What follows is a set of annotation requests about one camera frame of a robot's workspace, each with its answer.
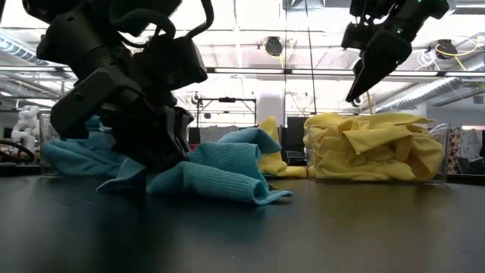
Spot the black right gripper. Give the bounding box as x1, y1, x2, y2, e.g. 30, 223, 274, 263
344, 7, 418, 104

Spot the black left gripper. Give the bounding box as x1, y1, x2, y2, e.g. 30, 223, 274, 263
50, 67, 196, 174

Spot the blue microfiber towel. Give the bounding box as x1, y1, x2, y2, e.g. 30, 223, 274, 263
42, 130, 128, 178
96, 127, 295, 206

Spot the teal microfiber towel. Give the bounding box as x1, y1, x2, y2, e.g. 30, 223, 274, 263
83, 115, 114, 133

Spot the grey cloth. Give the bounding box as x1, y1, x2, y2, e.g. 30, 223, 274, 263
199, 125, 240, 144

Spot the clear plastic basket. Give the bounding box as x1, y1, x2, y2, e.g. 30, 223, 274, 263
37, 112, 128, 178
302, 111, 452, 184

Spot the dotted fabric panel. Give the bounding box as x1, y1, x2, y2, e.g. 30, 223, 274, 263
449, 127, 465, 164

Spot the black monitor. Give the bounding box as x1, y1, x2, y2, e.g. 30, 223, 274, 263
286, 116, 311, 152

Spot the white robot figure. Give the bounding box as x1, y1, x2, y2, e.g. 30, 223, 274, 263
10, 105, 45, 152

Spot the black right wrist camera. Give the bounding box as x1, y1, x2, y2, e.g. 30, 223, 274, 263
340, 21, 376, 51

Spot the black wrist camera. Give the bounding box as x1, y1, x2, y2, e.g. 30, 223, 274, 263
134, 35, 208, 92
340, 21, 376, 51

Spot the black ceiling cable reel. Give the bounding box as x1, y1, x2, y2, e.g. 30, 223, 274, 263
264, 36, 284, 58
434, 39, 458, 61

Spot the black metal frame rig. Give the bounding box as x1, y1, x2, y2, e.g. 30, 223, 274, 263
196, 96, 258, 128

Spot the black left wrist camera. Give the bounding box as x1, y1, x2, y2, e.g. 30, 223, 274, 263
134, 35, 208, 92

